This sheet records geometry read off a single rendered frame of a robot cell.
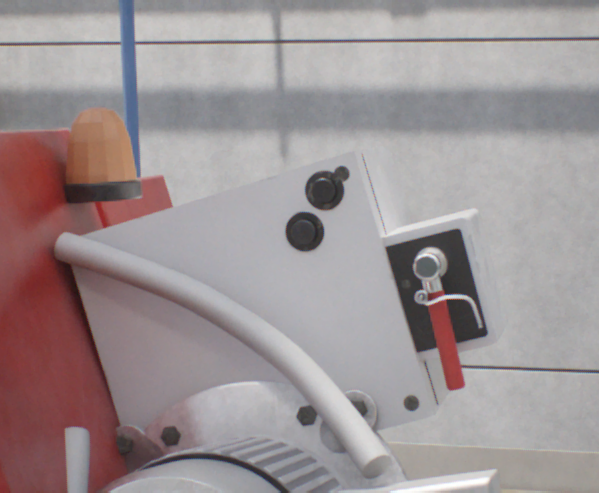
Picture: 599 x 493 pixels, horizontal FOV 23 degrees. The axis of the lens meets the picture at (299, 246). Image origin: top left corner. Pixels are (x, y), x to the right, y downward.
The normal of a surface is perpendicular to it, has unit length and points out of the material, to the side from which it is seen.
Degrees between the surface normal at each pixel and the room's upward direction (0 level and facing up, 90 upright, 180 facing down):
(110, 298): 90
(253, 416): 81
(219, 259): 90
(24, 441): 70
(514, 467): 90
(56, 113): 90
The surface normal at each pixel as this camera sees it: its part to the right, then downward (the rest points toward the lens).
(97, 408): 0.92, -0.32
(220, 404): -0.20, -0.07
